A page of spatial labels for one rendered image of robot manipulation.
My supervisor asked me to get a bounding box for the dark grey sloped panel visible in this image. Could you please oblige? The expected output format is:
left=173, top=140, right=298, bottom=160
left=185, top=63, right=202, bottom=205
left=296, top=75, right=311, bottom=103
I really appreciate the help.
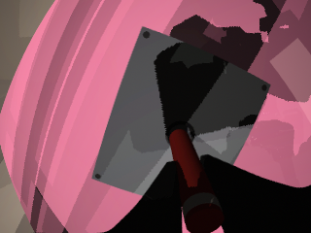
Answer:
left=92, top=26, right=271, bottom=195

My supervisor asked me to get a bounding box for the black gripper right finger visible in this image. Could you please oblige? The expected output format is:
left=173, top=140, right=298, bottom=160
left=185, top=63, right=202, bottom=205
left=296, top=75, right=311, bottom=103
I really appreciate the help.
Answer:
left=201, top=154, right=311, bottom=233

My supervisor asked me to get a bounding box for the dark red peg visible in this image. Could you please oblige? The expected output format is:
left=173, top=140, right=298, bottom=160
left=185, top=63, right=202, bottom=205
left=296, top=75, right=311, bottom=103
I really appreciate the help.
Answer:
left=168, top=128, right=225, bottom=233

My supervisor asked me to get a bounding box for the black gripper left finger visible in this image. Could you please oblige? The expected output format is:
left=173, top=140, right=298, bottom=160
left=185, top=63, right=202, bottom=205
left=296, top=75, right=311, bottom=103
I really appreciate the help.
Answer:
left=105, top=162, right=183, bottom=233

